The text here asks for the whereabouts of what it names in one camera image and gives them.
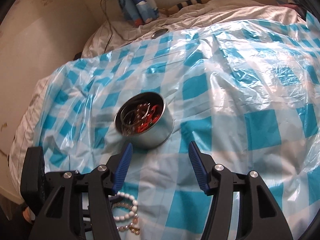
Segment pale pink bead bracelet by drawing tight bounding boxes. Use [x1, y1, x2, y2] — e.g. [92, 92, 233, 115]
[112, 201, 133, 209]

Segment pearl gold bracelet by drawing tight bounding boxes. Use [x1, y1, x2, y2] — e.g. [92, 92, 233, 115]
[116, 213, 141, 236]

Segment white bead bracelet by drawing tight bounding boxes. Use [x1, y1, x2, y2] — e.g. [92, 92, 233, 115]
[112, 191, 139, 222]

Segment jewelry pile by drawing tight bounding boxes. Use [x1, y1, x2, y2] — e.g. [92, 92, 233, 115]
[120, 101, 163, 136]

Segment round silver metal tin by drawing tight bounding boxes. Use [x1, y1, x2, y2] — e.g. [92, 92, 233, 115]
[114, 92, 174, 149]

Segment blue checkered plastic sheet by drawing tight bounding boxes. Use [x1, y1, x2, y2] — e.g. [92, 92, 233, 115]
[34, 14, 319, 239]

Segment round tin lid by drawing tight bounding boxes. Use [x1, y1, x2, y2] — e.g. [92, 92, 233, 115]
[151, 28, 169, 39]

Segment striped pillow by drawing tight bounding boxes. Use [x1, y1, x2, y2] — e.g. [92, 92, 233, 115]
[162, 0, 211, 15]

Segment blue cartoon curtain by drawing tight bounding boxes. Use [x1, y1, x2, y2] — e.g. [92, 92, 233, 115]
[118, 0, 159, 27]

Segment black charger cable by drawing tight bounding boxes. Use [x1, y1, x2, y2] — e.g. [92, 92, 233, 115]
[100, 0, 131, 53]

